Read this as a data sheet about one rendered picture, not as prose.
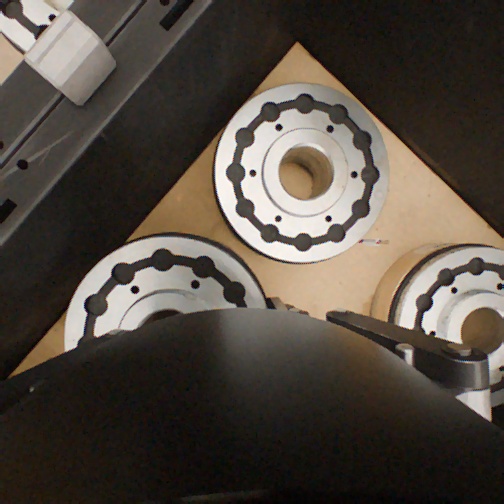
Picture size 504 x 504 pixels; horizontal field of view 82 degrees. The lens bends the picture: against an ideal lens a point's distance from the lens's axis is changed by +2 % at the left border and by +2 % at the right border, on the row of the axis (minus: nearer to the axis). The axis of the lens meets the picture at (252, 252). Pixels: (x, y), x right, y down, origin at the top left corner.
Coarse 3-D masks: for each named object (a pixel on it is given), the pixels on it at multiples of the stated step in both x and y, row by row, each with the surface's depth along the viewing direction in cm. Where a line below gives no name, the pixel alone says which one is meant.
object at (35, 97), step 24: (96, 0) 9; (120, 0) 9; (144, 0) 9; (96, 24) 9; (120, 24) 9; (24, 72) 9; (0, 96) 9; (24, 96) 9; (48, 96) 9; (0, 120) 9; (24, 120) 9; (0, 144) 9; (0, 168) 9
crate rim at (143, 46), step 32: (160, 0) 9; (192, 0) 10; (224, 0) 9; (128, 32) 9; (160, 32) 9; (192, 32) 9; (128, 64) 9; (160, 64) 9; (96, 96) 9; (128, 96) 9; (64, 128) 9; (96, 128) 9; (32, 160) 9; (64, 160) 9; (0, 192) 9; (32, 192) 9; (0, 224) 10; (32, 224) 9; (0, 256) 9
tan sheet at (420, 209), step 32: (288, 64) 19; (320, 64) 19; (352, 96) 19; (384, 128) 20; (416, 160) 20; (192, 192) 19; (288, 192) 19; (416, 192) 20; (448, 192) 20; (160, 224) 19; (192, 224) 19; (224, 224) 19; (384, 224) 20; (416, 224) 20; (448, 224) 20; (480, 224) 21; (256, 256) 20; (352, 256) 20; (384, 256) 20; (288, 288) 20; (320, 288) 20; (352, 288) 20; (64, 320) 19; (32, 352) 19
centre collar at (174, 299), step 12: (168, 288) 14; (144, 300) 14; (156, 300) 14; (168, 300) 14; (180, 300) 14; (192, 300) 14; (132, 312) 14; (144, 312) 14; (156, 312) 14; (180, 312) 14; (120, 324) 14; (132, 324) 14
